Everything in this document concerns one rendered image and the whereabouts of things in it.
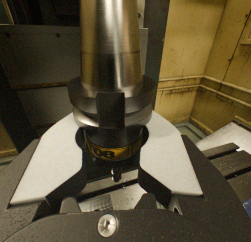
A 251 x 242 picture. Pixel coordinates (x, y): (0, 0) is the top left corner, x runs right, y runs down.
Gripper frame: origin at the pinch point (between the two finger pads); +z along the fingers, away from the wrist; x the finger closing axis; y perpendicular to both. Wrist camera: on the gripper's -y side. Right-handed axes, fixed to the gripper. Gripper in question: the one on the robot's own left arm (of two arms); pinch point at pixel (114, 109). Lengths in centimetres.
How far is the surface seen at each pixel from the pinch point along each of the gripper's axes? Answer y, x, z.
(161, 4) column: -14, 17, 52
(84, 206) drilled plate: 35.0, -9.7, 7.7
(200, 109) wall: 56, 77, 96
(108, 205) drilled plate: 35.0, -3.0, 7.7
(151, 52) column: 2, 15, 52
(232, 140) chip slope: 55, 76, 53
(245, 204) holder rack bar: 11.3, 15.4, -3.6
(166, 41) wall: 0, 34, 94
